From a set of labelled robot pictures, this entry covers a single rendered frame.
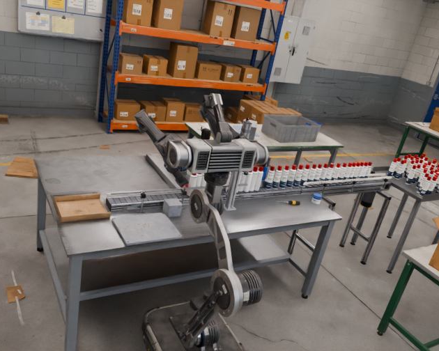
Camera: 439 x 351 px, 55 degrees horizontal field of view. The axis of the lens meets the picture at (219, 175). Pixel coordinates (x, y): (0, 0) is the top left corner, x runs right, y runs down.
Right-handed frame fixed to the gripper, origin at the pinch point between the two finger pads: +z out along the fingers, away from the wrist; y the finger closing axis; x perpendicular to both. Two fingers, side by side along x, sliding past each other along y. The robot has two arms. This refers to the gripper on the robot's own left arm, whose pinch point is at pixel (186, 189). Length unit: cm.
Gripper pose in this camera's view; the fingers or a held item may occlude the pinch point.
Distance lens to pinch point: 310.7
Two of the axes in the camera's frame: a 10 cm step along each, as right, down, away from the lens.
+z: 3.7, 6.8, 6.3
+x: -7.9, 5.9, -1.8
